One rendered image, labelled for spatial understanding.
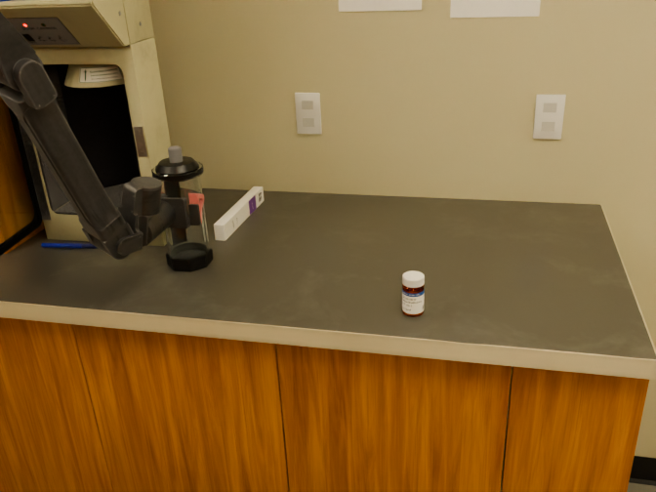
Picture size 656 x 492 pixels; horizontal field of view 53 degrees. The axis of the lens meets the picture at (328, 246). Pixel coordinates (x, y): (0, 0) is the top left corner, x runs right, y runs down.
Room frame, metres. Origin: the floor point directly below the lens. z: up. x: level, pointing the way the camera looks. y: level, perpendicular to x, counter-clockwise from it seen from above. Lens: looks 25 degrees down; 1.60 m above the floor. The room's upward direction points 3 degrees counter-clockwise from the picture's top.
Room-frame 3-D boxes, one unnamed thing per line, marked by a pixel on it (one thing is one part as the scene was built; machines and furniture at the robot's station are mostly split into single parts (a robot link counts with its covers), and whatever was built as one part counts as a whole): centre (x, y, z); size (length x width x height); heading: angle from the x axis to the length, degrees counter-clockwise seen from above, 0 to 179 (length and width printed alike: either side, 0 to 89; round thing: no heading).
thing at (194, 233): (1.35, 0.31, 1.06); 0.11 x 0.11 x 0.21
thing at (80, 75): (1.57, 0.50, 1.34); 0.18 x 0.18 x 0.05
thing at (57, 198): (1.60, 0.52, 1.19); 0.26 x 0.24 x 0.35; 76
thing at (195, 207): (1.30, 0.29, 1.10); 0.09 x 0.07 x 0.07; 166
